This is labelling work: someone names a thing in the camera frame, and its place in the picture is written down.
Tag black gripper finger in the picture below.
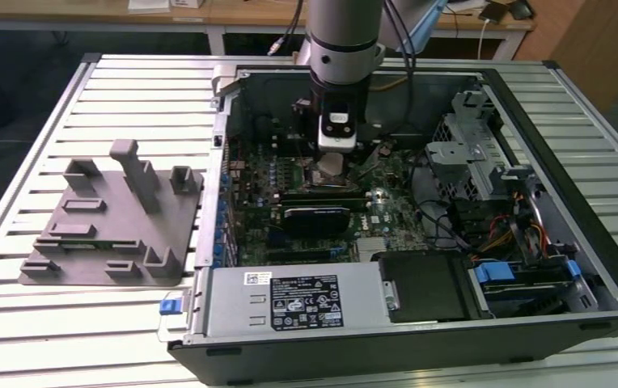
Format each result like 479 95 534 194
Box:
290 98 324 165

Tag silver CPU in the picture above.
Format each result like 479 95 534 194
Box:
317 152 352 178

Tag metal socket cover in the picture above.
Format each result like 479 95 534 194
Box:
356 139 389 183

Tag CPU socket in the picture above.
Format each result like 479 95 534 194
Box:
301 159 357 192

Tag black expansion slot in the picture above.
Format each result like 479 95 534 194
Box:
280 192 368 209

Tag pale blue teach pendant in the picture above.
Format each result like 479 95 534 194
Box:
395 0 451 53

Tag grey metal drive cage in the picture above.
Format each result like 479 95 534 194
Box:
423 91 514 203

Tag green motherboard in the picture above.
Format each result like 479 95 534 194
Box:
221 135 440 268

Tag black graphics card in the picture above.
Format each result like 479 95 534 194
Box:
280 205 355 240

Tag silver chipset heatsink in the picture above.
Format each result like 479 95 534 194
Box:
356 237 392 263

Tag black desk device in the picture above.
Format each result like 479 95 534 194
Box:
508 0 536 19
476 2 511 22

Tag grey plastic drive latch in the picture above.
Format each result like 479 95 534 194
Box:
490 164 538 191

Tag white papers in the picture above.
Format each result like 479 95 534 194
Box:
126 0 172 12

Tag grey parts rack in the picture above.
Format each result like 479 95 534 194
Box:
17 139 208 289

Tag black rating label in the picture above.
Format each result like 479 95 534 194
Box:
268 274 345 331

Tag black disk bay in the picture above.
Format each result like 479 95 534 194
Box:
377 251 492 324

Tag green RAM stick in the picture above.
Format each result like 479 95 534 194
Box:
58 240 141 248

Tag silver power supply unit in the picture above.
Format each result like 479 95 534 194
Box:
200 261 400 340

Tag brown wooden cabinet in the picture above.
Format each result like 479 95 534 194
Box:
514 0 618 118

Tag blue disk carrier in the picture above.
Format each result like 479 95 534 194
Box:
470 259 583 320

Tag blue case latch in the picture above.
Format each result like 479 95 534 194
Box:
161 297 185 317

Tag black PC case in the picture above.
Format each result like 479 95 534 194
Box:
166 60 618 387

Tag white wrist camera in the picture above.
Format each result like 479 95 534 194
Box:
317 100 359 154

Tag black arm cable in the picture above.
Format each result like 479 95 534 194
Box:
381 0 421 137

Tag cable with silver plug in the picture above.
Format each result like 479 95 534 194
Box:
266 0 307 57

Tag grey case handle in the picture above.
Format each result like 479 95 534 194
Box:
210 64 245 111

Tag white charging cable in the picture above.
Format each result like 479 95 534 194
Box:
475 18 492 61

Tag coloured power wires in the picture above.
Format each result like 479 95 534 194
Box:
470 189 556 262

